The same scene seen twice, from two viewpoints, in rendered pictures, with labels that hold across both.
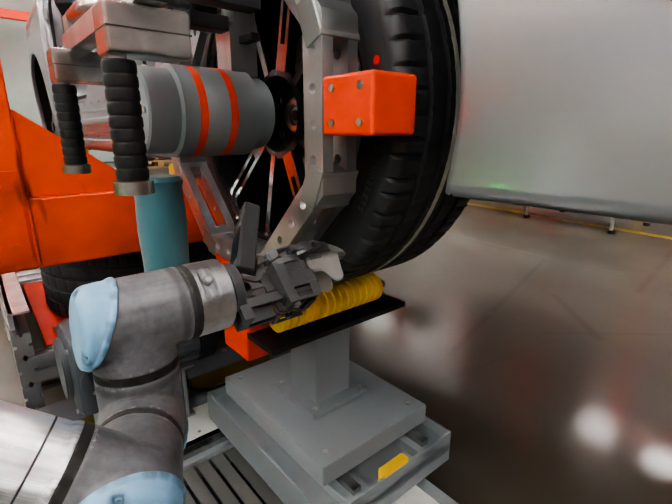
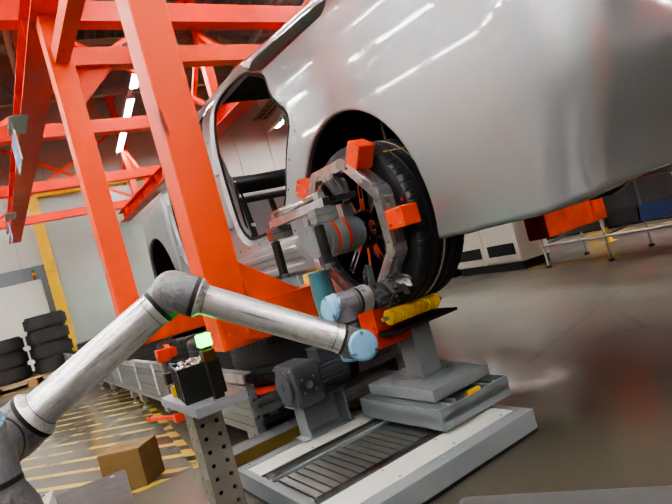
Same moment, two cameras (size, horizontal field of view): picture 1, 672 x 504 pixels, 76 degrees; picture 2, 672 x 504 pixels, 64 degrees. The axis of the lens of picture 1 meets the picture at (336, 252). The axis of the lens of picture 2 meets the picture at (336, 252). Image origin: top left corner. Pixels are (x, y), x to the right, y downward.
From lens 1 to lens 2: 1.28 m
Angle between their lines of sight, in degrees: 17
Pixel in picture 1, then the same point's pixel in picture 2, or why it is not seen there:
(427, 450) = (492, 384)
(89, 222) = not seen: hidden behind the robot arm
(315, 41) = (378, 200)
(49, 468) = (342, 328)
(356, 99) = (397, 215)
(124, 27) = (320, 215)
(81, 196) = (271, 298)
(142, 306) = (346, 298)
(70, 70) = (278, 234)
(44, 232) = not seen: hidden behind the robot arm
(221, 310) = (369, 298)
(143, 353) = (349, 313)
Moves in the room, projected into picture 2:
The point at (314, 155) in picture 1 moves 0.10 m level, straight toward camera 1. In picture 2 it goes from (388, 238) to (388, 238)
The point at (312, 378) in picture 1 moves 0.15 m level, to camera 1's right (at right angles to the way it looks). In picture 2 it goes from (417, 361) to (455, 352)
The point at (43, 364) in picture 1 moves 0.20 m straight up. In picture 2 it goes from (262, 404) to (250, 359)
